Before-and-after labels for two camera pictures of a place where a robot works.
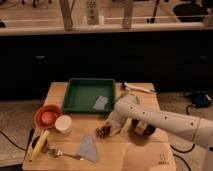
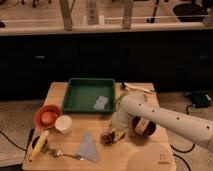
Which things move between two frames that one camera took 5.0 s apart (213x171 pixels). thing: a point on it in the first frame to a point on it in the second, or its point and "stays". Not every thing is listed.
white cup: [63, 124] stays
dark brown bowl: [141, 129] stays
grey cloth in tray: [100, 103] stays
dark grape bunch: [103, 131] to [107, 138]
